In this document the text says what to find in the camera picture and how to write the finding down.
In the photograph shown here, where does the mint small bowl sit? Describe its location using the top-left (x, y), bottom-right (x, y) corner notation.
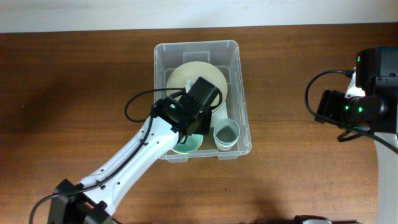
top-left (172, 134), bottom-right (204, 154)

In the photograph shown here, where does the grey paper cup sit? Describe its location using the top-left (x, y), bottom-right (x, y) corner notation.
top-left (213, 119), bottom-right (240, 142)

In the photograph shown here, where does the cream paper cup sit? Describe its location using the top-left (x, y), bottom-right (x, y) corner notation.
top-left (216, 144), bottom-right (234, 151)

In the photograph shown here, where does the green paper cup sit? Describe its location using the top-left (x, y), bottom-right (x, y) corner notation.
top-left (215, 139), bottom-right (236, 151)

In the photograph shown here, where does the cream bowl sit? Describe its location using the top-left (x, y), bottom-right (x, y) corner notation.
top-left (166, 61), bottom-right (228, 113)

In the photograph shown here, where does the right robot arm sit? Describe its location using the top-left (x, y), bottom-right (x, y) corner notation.
top-left (304, 47), bottom-right (397, 223)

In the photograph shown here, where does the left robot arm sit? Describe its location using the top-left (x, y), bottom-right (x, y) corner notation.
top-left (29, 77), bottom-right (223, 223)

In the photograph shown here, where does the white label in bin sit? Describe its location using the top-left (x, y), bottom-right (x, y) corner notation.
top-left (211, 102), bottom-right (228, 126)

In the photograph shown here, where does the clear plastic storage bin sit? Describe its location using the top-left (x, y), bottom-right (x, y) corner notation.
top-left (154, 40), bottom-right (252, 162)

